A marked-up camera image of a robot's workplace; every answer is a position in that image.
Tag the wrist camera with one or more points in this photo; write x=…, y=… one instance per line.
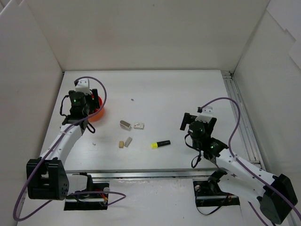
x=83, y=85
x=205, y=114

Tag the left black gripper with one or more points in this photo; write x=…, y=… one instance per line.
x=94, y=99

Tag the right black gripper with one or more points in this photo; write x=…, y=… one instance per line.
x=186, y=120

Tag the small tan eraser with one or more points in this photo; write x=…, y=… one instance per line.
x=121, y=144

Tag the orange round pen holder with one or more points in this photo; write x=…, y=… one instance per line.
x=100, y=113

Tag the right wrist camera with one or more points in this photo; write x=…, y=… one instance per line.
x=205, y=114

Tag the aluminium side rail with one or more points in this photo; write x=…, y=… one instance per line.
x=243, y=142

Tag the long beige eraser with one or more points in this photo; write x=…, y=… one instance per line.
x=128, y=141

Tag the white eraser in sleeve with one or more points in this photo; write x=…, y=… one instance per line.
x=138, y=125

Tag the aluminium front rail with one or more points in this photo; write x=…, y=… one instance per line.
x=147, y=173

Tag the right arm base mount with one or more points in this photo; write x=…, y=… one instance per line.
x=207, y=193

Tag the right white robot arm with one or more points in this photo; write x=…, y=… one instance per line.
x=275, y=194

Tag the yellow capped black marker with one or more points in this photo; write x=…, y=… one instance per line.
x=160, y=144

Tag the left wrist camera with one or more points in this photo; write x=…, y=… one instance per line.
x=83, y=85

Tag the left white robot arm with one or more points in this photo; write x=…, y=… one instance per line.
x=46, y=174

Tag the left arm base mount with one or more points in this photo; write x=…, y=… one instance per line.
x=86, y=202

